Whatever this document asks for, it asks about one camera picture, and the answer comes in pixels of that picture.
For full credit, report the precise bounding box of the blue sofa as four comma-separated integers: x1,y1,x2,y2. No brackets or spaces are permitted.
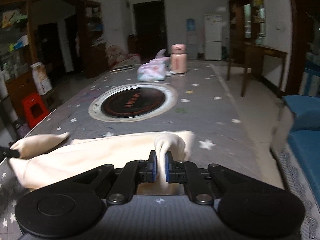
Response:
271,68,320,240

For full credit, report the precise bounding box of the white paper bag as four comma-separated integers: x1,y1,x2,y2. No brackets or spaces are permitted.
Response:
31,62,52,95

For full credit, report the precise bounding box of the pink thermos bottle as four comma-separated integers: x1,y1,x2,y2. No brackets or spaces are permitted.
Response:
170,44,187,74

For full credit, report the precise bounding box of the round black induction cooktop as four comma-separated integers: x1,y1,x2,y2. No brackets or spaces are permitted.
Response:
88,82,178,122

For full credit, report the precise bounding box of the pink floral chair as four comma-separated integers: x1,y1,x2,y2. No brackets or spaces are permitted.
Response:
106,45,141,69

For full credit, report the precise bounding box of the white refrigerator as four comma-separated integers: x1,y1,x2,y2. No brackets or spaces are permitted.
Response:
204,15,222,61

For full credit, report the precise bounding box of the dark wooden shelf cabinet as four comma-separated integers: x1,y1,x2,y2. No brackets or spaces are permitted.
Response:
1,0,109,118

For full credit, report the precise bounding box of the dark wooden side table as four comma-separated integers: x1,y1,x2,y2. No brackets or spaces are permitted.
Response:
226,40,287,98

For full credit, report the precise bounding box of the red plastic stool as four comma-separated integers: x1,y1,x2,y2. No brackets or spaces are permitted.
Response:
22,93,49,129

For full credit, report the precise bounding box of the cream white garment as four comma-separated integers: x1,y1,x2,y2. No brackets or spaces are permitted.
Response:
9,131,195,195

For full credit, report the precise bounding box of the water dispenser blue bottle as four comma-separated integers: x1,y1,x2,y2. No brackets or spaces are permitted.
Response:
186,18,198,59

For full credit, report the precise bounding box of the wooden display cabinet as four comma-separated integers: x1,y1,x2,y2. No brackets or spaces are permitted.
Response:
228,0,266,44

